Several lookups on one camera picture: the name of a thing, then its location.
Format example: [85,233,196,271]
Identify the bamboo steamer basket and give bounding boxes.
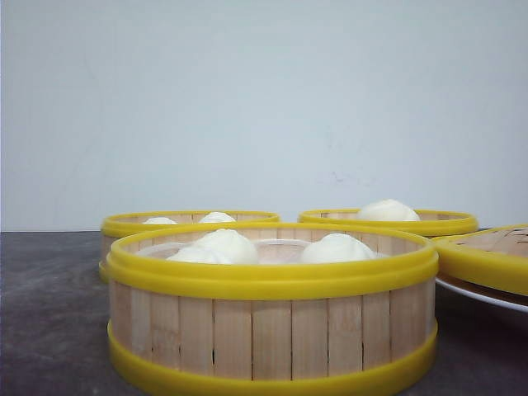
[98,210,281,283]
[106,223,438,395]
[298,208,479,238]

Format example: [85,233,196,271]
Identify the white bun back right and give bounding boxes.
[357,199,420,222]

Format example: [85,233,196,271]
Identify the white bun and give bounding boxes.
[167,246,247,265]
[192,229,259,264]
[143,216,177,225]
[199,211,236,224]
[300,233,376,264]
[357,199,420,222]

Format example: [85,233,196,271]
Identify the white bun front right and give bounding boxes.
[300,233,376,264]

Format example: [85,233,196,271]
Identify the white bun front left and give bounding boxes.
[167,246,247,265]

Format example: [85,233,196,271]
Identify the bamboo steamer lid yellow rim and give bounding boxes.
[432,224,527,296]

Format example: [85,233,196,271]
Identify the white bun front middle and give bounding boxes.
[192,229,259,264]

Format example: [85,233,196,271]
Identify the white plate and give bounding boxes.
[436,276,527,314]

